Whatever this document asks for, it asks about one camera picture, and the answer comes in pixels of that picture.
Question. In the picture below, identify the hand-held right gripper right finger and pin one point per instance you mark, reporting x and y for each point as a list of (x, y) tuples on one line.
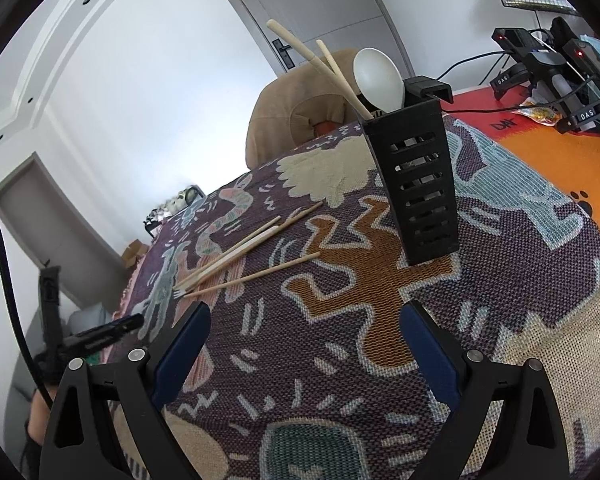
[(430, 355)]

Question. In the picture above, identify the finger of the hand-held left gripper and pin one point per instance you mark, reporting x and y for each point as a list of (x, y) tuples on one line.
[(110, 332)]

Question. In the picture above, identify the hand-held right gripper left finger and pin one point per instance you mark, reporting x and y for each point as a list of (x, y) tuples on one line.
[(180, 355)]

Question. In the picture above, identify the pale wooden fork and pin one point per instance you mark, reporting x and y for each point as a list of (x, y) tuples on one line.
[(230, 257)]

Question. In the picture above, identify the wooden chopstick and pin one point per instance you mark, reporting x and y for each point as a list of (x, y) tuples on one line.
[(250, 240), (255, 274), (290, 222), (337, 70), (310, 57)]

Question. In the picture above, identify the black slotted utensil holder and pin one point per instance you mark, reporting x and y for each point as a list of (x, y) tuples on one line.
[(420, 185)]

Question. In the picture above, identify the white plastic spoon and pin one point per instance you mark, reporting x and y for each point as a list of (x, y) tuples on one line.
[(377, 77)]

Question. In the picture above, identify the person's left forearm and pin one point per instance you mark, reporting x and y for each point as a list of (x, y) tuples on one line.
[(36, 425)]

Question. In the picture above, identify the grey upholstered seat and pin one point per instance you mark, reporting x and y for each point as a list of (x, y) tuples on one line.
[(87, 320)]

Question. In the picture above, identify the printed woven blanket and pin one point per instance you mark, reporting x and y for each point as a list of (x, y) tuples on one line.
[(380, 310)]

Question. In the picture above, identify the cardboard box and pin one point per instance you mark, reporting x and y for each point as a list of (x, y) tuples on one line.
[(135, 255)]

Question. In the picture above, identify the grey closet door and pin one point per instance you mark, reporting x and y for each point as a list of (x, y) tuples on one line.
[(45, 220)]

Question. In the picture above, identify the black shoe rack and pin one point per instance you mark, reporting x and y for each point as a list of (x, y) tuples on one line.
[(155, 217)]

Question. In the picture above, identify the row of shoes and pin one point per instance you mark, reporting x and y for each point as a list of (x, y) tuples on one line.
[(177, 202)]

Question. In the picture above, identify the orange red desk mat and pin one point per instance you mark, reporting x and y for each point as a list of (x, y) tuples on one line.
[(555, 160)]

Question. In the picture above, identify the small orange cushion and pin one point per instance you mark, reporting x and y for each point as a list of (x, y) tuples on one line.
[(324, 126)]

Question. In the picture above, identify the tan beanbag chair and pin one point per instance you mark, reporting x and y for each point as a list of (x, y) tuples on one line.
[(275, 110)]

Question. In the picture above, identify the yellow snack packet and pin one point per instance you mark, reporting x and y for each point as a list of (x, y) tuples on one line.
[(540, 114)]

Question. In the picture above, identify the black idle gripper device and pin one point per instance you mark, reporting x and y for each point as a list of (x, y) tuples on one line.
[(587, 95), (522, 52)]

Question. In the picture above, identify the light blue packet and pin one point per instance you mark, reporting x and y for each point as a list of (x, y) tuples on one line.
[(597, 52)]

